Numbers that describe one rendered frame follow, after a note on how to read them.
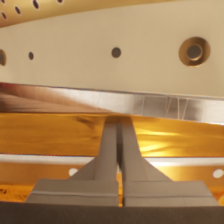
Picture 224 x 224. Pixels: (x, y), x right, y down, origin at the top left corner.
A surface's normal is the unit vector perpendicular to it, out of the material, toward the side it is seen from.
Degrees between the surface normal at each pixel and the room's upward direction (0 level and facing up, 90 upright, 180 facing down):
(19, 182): 97
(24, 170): 90
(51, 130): 90
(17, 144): 90
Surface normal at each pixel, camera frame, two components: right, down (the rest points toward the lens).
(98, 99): -0.41, 0.27
